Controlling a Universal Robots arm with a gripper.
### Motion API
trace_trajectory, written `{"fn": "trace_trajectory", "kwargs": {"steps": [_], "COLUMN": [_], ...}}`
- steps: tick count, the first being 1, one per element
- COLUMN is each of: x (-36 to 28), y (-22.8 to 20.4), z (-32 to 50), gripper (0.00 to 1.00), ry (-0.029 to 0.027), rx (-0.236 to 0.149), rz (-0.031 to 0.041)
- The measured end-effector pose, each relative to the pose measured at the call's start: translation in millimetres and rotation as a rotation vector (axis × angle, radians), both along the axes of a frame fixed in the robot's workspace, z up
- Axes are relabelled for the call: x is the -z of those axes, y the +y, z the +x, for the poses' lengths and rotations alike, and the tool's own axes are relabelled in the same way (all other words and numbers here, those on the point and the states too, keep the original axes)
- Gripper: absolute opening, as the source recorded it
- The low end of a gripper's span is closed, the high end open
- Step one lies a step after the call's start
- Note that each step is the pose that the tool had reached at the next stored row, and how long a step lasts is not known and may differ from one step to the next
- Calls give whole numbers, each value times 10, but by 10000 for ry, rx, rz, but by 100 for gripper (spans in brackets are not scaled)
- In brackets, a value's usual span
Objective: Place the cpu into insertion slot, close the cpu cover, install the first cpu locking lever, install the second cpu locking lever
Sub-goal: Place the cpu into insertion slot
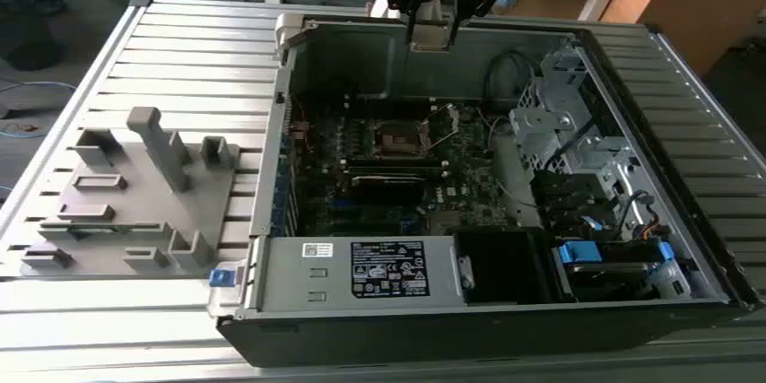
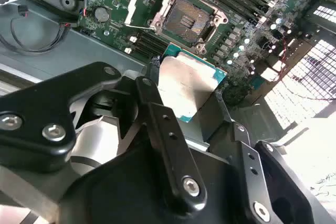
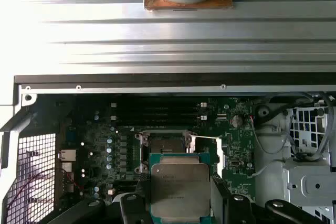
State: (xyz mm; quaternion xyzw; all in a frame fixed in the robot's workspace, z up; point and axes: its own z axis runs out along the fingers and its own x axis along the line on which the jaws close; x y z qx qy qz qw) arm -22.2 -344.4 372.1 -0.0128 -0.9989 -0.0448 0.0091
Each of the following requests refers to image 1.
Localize grey parts rack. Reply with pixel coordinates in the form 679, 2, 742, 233
18, 106, 244, 279

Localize black round bin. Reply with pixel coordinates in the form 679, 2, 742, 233
3, 14, 66, 73

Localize black PC case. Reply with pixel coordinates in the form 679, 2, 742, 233
206, 10, 766, 369

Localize silver metal drive cage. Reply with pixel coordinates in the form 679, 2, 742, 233
506, 44, 663, 234

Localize light blue floor cable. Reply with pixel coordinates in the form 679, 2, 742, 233
0, 80, 80, 140

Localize silver CPU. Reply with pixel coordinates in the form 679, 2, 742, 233
411, 19, 451, 53

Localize hard disk in blue carrier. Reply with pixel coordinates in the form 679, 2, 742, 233
553, 239, 678, 303

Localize blue case latch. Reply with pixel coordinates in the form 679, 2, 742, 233
208, 268, 235, 290

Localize coloured wire bundle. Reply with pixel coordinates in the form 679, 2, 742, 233
638, 215, 665, 243

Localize green motherboard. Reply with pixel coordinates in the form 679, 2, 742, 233
286, 98, 543, 239

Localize silver power supply unit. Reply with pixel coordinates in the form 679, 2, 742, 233
255, 233, 467, 313

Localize thick black cable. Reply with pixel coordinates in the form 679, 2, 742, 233
485, 49, 538, 109

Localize CPU socket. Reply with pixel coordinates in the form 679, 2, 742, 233
367, 117, 439, 161

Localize green RAM stick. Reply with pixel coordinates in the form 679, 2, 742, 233
40, 220, 164, 237

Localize grey plastic case handle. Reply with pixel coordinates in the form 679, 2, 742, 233
272, 13, 318, 62

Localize black drive bay bracket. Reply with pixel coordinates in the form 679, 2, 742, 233
529, 170, 621, 228

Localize black graphics card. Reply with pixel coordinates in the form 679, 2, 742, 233
348, 173, 427, 206

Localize grey floor stand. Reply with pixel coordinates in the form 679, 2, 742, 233
0, 85, 71, 120

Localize brown chipset heatsink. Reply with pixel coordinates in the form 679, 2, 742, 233
427, 211, 463, 235

